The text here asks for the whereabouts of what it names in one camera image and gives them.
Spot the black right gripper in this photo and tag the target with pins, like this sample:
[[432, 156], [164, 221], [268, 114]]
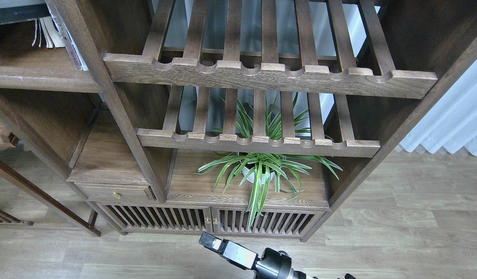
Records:
[[272, 265]]

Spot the red cover book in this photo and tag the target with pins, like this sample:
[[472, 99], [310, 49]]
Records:
[[45, 28]]

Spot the black and yellow book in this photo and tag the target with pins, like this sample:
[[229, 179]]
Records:
[[12, 11]]

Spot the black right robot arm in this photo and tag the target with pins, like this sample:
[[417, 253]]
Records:
[[308, 276]]

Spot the green spider plant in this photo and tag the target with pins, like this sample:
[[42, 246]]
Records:
[[263, 169]]

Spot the brass drawer knob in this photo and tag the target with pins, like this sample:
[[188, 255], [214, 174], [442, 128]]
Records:
[[116, 195]]

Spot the dark wooden bookshelf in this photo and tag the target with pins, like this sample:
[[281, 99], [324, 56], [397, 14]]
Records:
[[160, 97]]

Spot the worn upright book spine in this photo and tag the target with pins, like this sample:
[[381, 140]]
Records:
[[76, 58]]

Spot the white curtain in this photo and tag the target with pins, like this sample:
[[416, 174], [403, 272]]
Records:
[[451, 125]]

